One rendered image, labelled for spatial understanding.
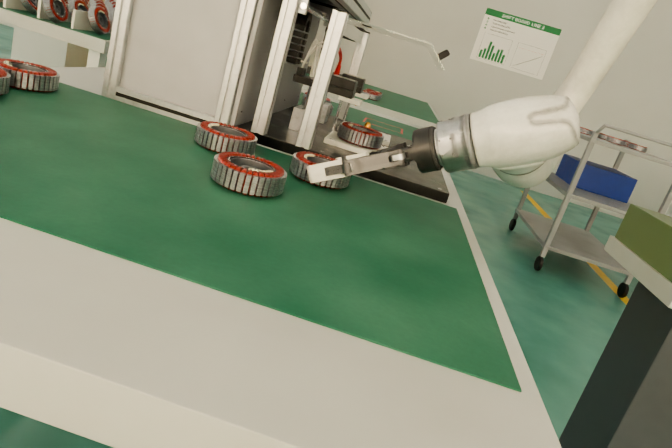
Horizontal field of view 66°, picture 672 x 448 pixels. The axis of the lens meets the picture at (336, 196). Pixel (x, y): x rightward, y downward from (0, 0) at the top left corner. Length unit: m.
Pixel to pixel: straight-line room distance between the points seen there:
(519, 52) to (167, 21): 5.82
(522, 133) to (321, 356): 0.50
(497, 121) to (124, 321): 0.59
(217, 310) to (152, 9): 0.81
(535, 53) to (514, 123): 5.93
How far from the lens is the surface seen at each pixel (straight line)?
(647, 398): 1.34
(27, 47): 5.32
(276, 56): 1.08
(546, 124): 0.82
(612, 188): 4.02
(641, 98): 7.13
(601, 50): 0.98
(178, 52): 1.14
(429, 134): 0.85
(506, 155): 0.82
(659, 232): 1.27
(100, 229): 0.56
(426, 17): 6.60
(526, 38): 6.72
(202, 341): 0.42
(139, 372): 0.38
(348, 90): 1.22
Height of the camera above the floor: 0.99
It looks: 16 degrees down
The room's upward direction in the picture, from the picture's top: 17 degrees clockwise
